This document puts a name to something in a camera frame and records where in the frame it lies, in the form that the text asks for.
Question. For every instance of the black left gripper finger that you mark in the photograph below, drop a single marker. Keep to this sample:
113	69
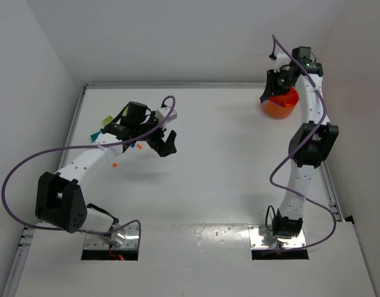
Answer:
165	149
171	138

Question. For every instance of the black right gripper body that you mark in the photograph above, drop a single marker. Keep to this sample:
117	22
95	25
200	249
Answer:
271	85

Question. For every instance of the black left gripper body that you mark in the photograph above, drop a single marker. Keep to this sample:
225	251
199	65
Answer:
157	143

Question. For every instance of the yellow-green lego brick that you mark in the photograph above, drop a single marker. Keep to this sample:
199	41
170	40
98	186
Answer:
107	120

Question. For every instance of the teal lego brick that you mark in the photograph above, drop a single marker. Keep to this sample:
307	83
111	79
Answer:
94	136

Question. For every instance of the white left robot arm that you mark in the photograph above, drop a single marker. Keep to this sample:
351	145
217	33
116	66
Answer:
60	195

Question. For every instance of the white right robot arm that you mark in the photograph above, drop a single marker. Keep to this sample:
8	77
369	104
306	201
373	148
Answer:
313	140

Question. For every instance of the orange divided round container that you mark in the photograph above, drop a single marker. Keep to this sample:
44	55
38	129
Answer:
280	107

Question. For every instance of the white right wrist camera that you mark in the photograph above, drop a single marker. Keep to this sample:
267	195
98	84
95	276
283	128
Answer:
279	59

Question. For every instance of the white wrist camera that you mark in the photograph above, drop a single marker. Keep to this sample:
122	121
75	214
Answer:
279	59
165	112

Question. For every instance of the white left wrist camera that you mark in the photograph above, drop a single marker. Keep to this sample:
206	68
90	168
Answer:
165	112

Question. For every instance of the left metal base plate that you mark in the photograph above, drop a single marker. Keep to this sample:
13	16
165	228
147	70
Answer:
126	239

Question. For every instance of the metal base plate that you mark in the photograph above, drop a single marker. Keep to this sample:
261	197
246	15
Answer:
262	239
126	239

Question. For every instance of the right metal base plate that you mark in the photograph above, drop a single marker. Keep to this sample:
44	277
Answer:
262	239

